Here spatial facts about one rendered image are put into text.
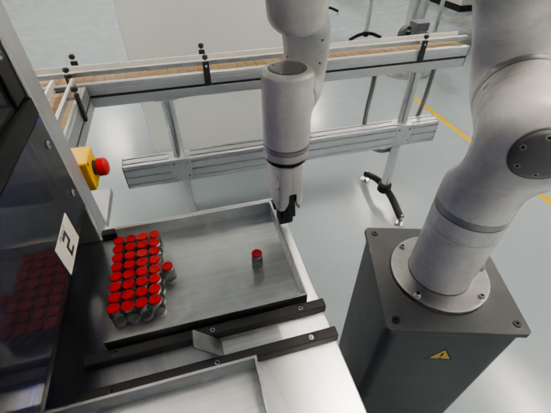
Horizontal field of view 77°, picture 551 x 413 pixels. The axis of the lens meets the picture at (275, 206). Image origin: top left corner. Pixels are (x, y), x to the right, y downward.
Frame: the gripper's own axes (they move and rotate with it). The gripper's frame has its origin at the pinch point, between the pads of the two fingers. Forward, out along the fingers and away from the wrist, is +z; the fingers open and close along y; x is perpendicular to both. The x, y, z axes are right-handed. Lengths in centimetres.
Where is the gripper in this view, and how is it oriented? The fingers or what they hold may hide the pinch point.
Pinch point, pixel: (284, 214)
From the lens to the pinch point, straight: 74.7
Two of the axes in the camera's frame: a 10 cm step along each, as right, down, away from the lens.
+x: 9.6, -1.8, 1.9
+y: 2.6, 6.5, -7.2
